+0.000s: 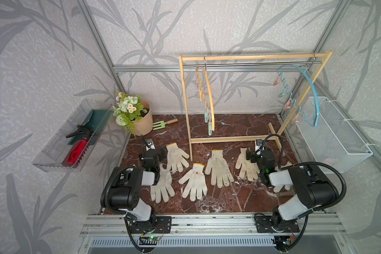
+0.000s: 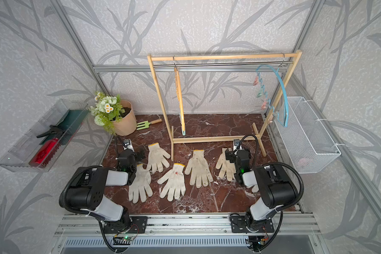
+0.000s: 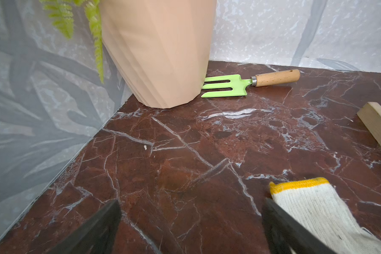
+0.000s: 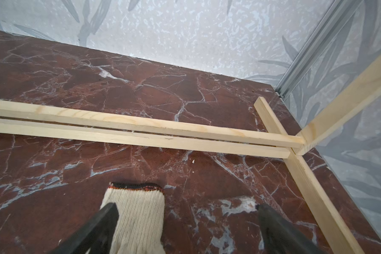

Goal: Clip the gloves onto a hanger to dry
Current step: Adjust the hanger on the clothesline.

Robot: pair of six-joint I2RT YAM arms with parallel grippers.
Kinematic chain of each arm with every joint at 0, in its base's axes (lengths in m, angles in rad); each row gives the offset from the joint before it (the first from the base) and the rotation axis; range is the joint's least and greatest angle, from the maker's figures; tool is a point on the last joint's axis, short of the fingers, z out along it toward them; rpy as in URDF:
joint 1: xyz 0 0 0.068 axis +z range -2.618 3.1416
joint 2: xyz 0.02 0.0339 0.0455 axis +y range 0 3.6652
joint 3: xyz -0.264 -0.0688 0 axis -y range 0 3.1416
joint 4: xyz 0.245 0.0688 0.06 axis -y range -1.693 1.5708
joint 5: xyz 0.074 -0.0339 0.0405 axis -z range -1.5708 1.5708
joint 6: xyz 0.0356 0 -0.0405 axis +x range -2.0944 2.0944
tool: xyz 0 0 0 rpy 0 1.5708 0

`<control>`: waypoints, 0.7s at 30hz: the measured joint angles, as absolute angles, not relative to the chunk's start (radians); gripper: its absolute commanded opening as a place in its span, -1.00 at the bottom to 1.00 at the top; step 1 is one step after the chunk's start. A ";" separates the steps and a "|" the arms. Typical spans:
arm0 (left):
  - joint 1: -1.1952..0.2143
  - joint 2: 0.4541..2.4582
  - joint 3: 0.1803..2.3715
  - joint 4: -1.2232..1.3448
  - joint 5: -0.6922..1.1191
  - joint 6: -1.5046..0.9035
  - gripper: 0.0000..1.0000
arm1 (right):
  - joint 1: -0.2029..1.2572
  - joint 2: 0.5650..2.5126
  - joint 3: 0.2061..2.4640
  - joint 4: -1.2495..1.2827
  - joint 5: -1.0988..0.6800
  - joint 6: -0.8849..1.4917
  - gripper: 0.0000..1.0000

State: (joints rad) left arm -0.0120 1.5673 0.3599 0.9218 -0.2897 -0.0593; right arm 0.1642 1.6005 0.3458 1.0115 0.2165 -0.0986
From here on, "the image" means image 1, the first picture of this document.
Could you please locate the white glove red spot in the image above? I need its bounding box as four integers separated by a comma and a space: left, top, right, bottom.
178, 163, 207, 202

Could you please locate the orange clip hanger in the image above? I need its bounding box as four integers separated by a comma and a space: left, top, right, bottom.
195, 58, 215, 136

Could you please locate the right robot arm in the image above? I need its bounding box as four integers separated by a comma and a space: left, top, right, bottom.
241, 148, 347, 228

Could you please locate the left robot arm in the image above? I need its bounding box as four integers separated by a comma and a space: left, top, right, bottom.
100, 149, 166, 227

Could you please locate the blue clip hanger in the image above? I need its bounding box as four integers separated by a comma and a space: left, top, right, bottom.
272, 53, 320, 128

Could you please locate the green garden fork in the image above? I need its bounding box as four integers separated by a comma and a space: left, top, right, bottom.
152, 119, 178, 131

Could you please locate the wooden clothes rack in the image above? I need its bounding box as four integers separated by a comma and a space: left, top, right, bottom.
179, 51, 332, 161

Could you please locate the potted white flower plant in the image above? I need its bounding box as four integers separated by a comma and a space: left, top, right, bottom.
113, 92, 153, 136

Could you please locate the green trowel scoop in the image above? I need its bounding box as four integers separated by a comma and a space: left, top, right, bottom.
67, 110, 111, 146

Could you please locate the red spray bottle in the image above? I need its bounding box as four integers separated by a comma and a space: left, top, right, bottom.
62, 126, 93, 168

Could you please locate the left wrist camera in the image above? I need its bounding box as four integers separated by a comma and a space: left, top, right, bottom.
145, 139, 156, 151

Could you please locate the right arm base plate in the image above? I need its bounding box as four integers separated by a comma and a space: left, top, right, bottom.
253, 213, 300, 233

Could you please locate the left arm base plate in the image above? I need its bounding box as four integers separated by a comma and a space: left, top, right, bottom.
129, 215, 172, 234

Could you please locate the white wire basket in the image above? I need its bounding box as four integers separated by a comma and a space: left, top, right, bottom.
297, 96, 373, 173

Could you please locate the clear plastic wall bin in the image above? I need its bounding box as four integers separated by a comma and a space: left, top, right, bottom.
32, 99, 112, 173

